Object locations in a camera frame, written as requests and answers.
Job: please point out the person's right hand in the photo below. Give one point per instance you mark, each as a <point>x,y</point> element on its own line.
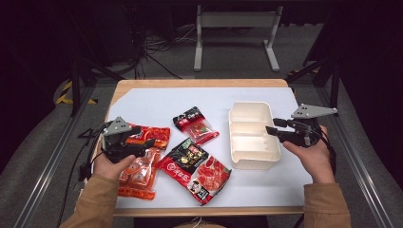
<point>316,161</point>

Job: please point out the yellow black hazard tape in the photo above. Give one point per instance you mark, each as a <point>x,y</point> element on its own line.
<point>65,95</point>

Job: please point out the small red black sauce packet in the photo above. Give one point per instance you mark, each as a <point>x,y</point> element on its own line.
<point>198,126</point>

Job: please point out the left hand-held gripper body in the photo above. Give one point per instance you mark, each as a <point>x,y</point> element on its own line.
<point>115,142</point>

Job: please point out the grey metal stand frame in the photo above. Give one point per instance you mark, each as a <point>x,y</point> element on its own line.
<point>236,19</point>

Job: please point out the aluminium rail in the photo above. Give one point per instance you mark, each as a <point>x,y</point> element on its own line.
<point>358,164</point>
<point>47,164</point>

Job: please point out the orange clear seasoning packet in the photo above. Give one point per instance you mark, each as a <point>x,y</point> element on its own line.
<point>141,177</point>

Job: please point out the large red black food packet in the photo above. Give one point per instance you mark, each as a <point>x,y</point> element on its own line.
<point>202,177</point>

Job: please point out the white divided plastic container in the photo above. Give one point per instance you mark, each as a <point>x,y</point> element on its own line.
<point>253,136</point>

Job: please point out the person's left hand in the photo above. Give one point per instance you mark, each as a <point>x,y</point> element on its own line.
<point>109,169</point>

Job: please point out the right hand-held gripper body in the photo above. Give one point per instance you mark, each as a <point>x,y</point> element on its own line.
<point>304,134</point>

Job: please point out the white table mat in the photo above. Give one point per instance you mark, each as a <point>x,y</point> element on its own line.
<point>177,101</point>

